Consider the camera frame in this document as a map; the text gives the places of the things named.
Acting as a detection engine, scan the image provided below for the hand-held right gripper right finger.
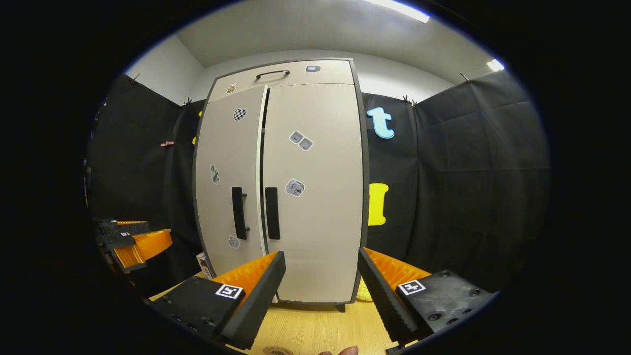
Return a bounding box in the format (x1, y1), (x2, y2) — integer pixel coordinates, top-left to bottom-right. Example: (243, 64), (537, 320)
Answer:
(357, 248), (495, 346)

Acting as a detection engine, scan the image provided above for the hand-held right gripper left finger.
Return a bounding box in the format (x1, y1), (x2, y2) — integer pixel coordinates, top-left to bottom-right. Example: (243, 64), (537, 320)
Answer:
(150, 250), (286, 351)

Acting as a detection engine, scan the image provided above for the grey cabinet door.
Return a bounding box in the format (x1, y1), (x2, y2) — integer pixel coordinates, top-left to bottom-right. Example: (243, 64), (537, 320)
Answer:
(195, 85), (268, 277)
(261, 83), (365, 304)

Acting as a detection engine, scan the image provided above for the yellow soft lump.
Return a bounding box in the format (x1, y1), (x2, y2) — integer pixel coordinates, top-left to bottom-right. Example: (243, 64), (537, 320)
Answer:
(356, 277), (374, 302)

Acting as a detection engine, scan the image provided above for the small printed box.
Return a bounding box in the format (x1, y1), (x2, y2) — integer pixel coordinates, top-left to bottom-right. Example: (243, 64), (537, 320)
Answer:
(196, 251), (215, 281)

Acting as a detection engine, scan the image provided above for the grey cabinet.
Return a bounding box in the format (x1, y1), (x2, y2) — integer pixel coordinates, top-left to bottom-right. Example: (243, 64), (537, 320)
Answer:
(192, 58), (370, 312)

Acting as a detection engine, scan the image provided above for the black backdrop cloth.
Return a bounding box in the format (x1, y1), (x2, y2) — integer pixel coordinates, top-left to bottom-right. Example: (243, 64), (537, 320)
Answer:
(86, 69), (552, 296)

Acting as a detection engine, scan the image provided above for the grey cabinet drawer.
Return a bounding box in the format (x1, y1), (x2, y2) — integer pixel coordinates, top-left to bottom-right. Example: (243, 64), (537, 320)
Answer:
(208, 60), (355, 103)

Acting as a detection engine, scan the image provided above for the long ceiling light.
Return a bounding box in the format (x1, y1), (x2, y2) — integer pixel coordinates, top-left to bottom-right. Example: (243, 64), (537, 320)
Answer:
(362, 0), (430, 24)

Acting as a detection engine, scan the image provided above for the black right door handle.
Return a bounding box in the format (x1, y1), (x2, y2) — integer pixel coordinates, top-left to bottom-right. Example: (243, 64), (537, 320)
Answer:
(265, 187), (281, 241)

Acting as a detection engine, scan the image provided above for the black door handle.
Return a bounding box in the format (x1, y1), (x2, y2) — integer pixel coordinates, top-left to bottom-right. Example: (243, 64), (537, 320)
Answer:
(265, 187), (281, 241)
(232, 186), (250, 241)

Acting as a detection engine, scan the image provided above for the black left door handle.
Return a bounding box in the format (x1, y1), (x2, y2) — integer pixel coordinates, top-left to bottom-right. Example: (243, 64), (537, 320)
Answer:
(232, 186), (250, 241)

